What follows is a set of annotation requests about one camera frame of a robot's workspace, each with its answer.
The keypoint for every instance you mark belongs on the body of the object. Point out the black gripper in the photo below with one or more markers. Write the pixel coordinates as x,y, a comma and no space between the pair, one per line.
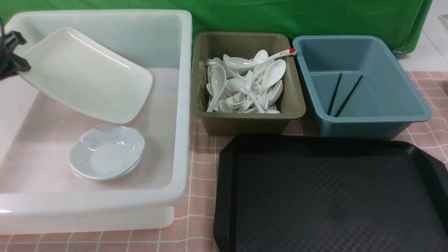
10,63

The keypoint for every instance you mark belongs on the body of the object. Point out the large white square plate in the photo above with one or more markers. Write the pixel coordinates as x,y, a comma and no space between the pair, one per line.
80,73

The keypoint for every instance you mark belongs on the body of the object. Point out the small white bowl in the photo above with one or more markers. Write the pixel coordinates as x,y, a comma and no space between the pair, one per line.
130,169
106,150

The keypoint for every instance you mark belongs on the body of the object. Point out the white ceramic soup spoon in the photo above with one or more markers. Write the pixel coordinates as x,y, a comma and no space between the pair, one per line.
218,80

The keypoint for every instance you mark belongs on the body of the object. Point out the black chopstick gold tip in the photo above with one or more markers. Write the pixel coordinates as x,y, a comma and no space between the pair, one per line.
334,95

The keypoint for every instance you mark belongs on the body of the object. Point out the large white plastic tub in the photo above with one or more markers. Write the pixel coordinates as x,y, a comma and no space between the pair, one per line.
39,191

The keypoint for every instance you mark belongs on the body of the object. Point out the olive green plastic bin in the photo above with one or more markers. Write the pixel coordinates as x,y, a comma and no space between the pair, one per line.
291,104

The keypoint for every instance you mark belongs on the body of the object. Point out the pile of white spoons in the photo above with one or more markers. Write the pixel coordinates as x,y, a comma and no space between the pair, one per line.
235,98

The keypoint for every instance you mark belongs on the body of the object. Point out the pink checkered tablecloth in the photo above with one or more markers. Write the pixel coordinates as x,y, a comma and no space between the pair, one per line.
191,230

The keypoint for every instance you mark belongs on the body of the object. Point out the white spoon right top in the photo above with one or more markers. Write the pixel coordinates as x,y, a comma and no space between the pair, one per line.
269,78

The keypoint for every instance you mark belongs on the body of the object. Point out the black plastic serving tray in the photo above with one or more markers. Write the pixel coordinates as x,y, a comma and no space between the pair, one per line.
279,193

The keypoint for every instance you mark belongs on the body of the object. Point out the blue plastic bin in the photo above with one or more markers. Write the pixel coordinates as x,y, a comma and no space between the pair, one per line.
384,103

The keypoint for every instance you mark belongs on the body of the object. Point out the white spoon red handle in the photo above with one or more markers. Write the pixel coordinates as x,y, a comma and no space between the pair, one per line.
238,63

